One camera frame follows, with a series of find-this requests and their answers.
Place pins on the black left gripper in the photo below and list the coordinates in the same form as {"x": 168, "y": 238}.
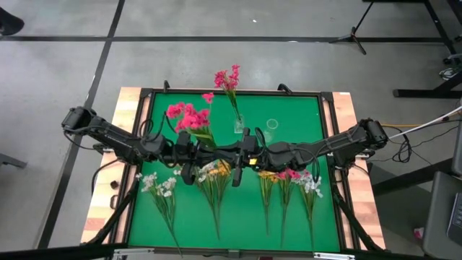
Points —
{"x": 186, "y": 155}

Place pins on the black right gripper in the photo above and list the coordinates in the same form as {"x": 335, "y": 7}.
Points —
{"x": 249, "y": 155}

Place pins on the white artificial flower bunch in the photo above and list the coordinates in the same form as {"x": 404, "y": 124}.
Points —
{"x": 159, "y": 184}
{"x": 205, "y": 169}
{"x": 311, "y": 184}

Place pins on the pink artificial flower bunch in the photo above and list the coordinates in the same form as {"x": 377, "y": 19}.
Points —
{"x": 288, "y": 174}
{"x": 191, "y": 119}
{"x": 227, "y": 79}

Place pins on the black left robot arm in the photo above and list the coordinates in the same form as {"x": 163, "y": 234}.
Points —
{"x": 115, "y": 139}

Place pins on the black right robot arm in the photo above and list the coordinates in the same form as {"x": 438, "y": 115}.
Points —
{"x": 325, "y": 146}

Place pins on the small ribbed glass vase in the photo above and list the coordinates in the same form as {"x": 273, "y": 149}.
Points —
{"x": 238, "y": 125}

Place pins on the tall smooth glass vase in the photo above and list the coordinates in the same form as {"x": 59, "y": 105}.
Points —
{"x": 272, "y": 124}

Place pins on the black table clamp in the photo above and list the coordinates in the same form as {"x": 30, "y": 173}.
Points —
{"x": 285, "y": 87}
{"x": 166, "y": 86}

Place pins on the green table mat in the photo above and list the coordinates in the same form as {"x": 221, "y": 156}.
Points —
{"x": 296, "y": 224}

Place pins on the small dark knob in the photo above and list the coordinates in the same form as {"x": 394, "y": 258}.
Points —
{"x": 114, "y": 185}

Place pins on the black diagonal support strut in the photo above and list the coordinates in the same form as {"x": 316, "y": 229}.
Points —
{"x": 115, "y": 216}
{"x": 355, "y": 224}

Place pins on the black tripod stand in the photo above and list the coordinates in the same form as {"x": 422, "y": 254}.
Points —
{"x": 352, "y": 36}

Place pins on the grey furniture leg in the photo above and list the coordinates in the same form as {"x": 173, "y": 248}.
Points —
{"x": 11, "y": 160}

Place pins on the small pink floor item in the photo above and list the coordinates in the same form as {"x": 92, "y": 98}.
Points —
{"x": 418, "y": 233}

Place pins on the white pole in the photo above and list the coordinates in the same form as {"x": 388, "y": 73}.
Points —
{"x": 433, "y": 122}

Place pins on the grey cabinet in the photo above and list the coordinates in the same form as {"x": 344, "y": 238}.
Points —
{"x": 436, "y": 216}

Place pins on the green and white shoe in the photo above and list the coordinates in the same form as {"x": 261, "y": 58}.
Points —
{"x": 449, "y": 73}

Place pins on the person's black shoe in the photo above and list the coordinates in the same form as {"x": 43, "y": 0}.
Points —
{"x": 9, "y": 23}

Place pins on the dark keypad device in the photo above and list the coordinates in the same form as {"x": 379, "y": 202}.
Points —
{"x": 456, "y": 220}

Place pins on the chair caster wheel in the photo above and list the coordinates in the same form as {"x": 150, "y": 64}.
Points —
{"x": 451, "y": 59}

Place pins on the black frame around mat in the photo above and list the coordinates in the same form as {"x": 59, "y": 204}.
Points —
{"x": 177, "y": 90}

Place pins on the grey camera bracket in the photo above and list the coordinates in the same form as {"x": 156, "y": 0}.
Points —
{"x": 234, "y": 253}

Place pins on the silver metal bracket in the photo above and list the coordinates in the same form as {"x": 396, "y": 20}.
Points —
{"x": 334, "y": 256}
{"x": 133, "y": 251}

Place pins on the black front rail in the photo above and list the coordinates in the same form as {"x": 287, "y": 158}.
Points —
{"x": 54, "y": 253}

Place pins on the black desk frame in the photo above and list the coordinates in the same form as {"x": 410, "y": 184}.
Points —
{"x": 415, "y": 93}

